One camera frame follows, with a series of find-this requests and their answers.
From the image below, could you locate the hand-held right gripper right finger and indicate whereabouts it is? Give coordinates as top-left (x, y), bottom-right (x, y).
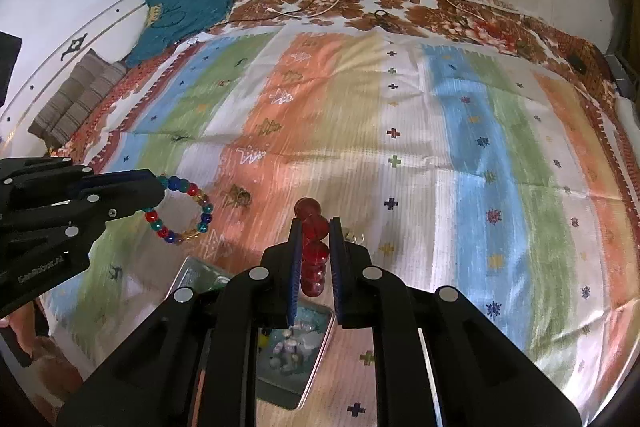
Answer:
top-left (327, 216), bottom-right (583, 427)

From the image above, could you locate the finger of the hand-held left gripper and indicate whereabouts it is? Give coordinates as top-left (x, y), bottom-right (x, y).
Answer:
top-left (0, 195), bottom-right (164, 259)
top-left (0, 157), bottom-right (167, 208)

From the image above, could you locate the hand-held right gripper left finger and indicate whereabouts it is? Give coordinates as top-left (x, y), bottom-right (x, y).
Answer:
top-left (55, 217), bottom-right (306, 427)

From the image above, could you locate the red bead bracelet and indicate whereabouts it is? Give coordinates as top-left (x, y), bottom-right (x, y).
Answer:
top-left (294, 198), bottom-right (331, 299)

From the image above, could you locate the light blue bead bracelet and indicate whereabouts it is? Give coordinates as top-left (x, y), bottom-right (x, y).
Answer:
top-left (294, 311), bottom-right (327, 344)

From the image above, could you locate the white bead bracelet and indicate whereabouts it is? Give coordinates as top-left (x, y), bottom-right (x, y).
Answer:
top-left (269, 336), bottom-right (307, 374)

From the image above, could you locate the multicoloured glass bead bracelet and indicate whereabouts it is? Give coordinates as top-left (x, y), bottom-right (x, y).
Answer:
top-left (142, 175), bottom-right (215, 244)

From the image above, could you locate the rectangular metal tin box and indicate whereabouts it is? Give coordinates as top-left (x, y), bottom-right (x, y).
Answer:
top-left (165, 256), bottom-right (336, 410)

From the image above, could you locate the person's leg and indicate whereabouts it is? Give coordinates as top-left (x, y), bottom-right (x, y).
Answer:
top-left (0, 299), bottom-right (53, 370)

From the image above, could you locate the grey striped cushion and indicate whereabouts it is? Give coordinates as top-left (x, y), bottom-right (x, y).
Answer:
top-left (27, 48), bottom-right (126, 145)

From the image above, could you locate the striped pastel woven mat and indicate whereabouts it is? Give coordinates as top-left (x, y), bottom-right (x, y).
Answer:
top-left (40, 27), bottom-right (640, 423)

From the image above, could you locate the black flat object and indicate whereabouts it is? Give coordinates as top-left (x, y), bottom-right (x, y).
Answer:
top-left (0, 32), bottom-right (23, 108)

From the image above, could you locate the teal shirt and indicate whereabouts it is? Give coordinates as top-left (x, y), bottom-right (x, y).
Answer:
top-left (125, 0), bottom-right (233, 68)

